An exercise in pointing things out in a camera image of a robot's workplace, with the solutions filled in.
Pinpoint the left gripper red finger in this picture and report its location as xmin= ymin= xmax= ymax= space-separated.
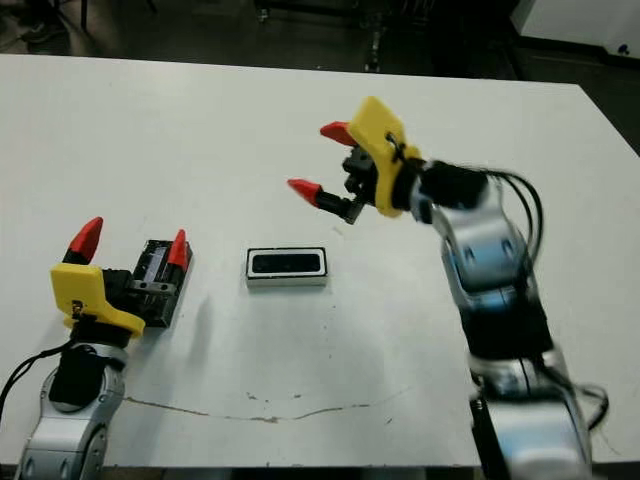
xmin=61 ymin=216 xmax=105 ymax=267
xmin=165 ymin=228 xmax=189 ymax=286

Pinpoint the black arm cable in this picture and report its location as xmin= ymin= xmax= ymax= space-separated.
xmin=494 ymin=174 xmax=534 ymax=251
xmin=0 ymin=343 xmax=67 ymax=417
xmin=482 ymin=167 xmax=611 ymax=434

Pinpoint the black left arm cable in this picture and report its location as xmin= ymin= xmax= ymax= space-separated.
xmin=0 ymin=343 xmax=67 ymax=417

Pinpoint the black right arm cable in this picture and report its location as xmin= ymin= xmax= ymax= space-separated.
xmin=482 ymin=167 xmax=611 ymax=434
xmin=494 ymin=174 xmax=534 ymax=251

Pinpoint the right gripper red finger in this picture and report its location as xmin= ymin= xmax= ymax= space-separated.
xmin=286 ymin=177 xmax=352 ymax=217
xmin=319 ymin=120 xmax=359 ymax=147

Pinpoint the black rolling cart frame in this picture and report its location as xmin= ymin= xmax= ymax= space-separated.
xmin=253 ymin=0 xmax=434 ymax=75

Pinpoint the dark shoe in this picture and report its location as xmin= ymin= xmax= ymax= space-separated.
xmin=19 ymin=19 xmax=66 ymax=46

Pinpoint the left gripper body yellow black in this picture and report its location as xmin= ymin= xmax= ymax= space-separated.
xmin=49 ymin=263 xmax=181 ymax=347

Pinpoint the black phone-like camera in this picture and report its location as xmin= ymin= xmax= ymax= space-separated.
xmin=250 ymin=251 xmax=322 ymax=277

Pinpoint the black glossy box lid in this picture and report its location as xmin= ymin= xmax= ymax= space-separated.
xmin=130 ymin=238 xmax=195 ymax=330

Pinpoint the white camera box base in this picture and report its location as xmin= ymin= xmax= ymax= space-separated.
xmin=244 ymin=245 xmax=332 ymax=291

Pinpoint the white cabinet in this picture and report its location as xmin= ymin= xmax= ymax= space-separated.
xmin=508 ymin=0 xmax=640 ymax=57

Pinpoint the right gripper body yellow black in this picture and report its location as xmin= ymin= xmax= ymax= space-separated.
xmin=341 ymin=95 xmax=427 ymax=226

